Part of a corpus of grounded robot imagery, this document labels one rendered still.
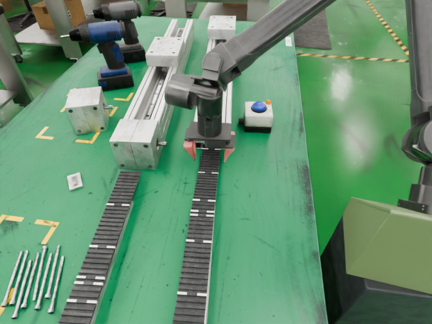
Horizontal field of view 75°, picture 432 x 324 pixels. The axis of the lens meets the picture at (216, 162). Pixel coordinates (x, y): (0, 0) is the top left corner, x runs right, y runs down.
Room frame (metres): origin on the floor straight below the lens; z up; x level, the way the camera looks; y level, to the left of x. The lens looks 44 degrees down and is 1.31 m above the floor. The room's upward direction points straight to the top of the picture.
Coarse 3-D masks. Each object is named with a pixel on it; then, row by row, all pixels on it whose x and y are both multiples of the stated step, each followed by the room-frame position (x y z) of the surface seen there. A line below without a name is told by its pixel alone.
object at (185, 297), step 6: (180, 294) 0.19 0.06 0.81; (186, 294) 0.19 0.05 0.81; (192, 294) 0.19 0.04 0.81; (198, 294) 0.19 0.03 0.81; (204, 294) 0.19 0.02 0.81; (180, 300) 0.18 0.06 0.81; (186, 300) 0.18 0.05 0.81; (192, 300) 0.18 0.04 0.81; (198, 300) 0.18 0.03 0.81; (204, 300) 0.18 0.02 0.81
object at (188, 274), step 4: (184, 268) 0.23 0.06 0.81; (184, 272) 0.23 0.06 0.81; (188, 272) 0.23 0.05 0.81; (192, 272) 0.23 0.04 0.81; (196, 272) 0.23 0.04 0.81; (200, 272) 0.23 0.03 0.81; (204, 272) 0.23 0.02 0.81; (208, 272) 0.23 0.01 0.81; (180, 276) 0.22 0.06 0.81; (184, 276) 0.22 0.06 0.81; (188, 276) 0.22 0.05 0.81; (192, 276) 0.22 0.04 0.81; (196, 276) 0.22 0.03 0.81; (200, 276) 0.22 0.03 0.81; (204, 276) 0.22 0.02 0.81; (204, 280) 0.21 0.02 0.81
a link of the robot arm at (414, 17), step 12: (408, 0) 0.59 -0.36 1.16; (420, 0) 0.56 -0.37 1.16; (408, 12) 0.58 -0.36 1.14; (420, 12) 0.55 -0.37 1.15; (408, 24) 0.56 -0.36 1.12; (420, 24) 0.53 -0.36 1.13; (408, 36) 0.55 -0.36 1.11; (420, 36) 0.52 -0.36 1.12; (408, 48) 0.54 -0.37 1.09; (420, 48) 0.50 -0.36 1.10; (420, 60) 0.49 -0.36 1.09; (420, 72) 0.47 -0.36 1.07; (420, 84) 0.46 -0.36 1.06; (420, 96) 0.44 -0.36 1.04; (420, 108) 0.42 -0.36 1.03; (420, 120) 0.44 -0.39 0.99; (408, 132) 0.43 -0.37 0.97; (420, 132) 0.38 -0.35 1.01; (420, 144) 0.37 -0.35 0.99; (408, 156) 0.40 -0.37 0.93
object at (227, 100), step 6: (210, 42) 1.13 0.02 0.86; (216, 42) 1.20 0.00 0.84; (210, 48) 1.08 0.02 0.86; (228, 84) 0.80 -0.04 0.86; (228, 90) 0.77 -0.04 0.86; (228, 96) 0.73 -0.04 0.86; (222, 102) 0.70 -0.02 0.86; (228, 102) 0.70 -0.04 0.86; (222, 108) 0.67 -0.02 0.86; (228, 108) 0.67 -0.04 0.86; (222, 114) 0.64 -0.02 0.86; (228, 114) 0.64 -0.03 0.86; (222, 120) 0.61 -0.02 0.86; (228, 120) 0.61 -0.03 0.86; (198, 144) 0.61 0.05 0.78
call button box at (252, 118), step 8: (248, 104) 0.73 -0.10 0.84; (248, 112) 0.69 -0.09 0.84; (256, 112) 0.69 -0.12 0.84; (264, 112) 0.69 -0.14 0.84; (272, 112) 0.68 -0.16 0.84; (240, 120) 0.70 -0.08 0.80; (248, 120) 0.67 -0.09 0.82; (256, 120) 0.67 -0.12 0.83; (264, 120) 0.67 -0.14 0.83; (272, 120) 0.67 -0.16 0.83; (248, 128) 0.67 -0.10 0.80; (256, 128) 0.67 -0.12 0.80; (264, 128) 0.67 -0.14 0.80
